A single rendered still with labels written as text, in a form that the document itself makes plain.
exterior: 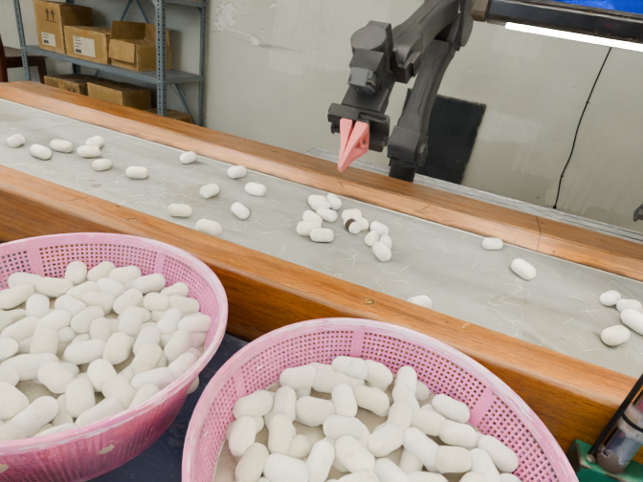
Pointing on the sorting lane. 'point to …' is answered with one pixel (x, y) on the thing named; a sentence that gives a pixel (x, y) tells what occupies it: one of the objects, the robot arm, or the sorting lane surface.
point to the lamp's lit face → (575, 36)
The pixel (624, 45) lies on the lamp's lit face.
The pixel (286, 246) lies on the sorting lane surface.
